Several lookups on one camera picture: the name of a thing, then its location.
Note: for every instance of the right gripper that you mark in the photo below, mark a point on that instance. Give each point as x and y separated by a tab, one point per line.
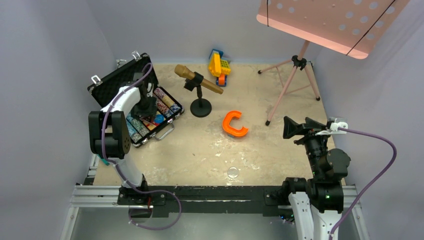
310	128

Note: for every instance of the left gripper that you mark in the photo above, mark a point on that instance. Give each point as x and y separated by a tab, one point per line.
150	112

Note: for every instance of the black poker chip case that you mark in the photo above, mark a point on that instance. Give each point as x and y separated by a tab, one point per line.
103	90

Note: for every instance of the clear round button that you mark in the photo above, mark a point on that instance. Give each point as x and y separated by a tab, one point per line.
233	172

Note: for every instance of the blue small blind button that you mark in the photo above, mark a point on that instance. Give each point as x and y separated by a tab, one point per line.
159	118

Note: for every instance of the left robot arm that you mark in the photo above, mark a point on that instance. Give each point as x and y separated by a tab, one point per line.
110	139

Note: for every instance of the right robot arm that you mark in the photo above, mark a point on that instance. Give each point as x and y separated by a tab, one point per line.
317	203

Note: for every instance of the red texas card deck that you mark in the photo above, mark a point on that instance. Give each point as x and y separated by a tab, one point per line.
149	122

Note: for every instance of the red poker chip row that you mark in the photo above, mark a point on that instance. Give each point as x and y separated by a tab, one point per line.
163	108

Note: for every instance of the purple yellow chip row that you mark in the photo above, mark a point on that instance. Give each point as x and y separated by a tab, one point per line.
164	97

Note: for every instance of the gold microphone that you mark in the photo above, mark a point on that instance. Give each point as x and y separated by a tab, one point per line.
183	72

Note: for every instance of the black microphone stand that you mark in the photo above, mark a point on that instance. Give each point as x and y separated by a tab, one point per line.
200	107

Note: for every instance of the teal plastic clip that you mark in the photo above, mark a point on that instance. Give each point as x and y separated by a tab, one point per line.
105	162

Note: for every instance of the orange C-shaped track piece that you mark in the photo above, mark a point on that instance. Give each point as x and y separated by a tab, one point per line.
230	128

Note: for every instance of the toy brick truck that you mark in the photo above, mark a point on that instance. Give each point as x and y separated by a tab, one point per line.
219	67

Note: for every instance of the pink music stand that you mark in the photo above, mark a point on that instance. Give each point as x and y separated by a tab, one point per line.
349	27

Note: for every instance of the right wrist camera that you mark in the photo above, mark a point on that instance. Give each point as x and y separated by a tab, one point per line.
334	126

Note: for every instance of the black aluminium base frame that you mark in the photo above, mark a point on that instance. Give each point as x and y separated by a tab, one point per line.
265	200

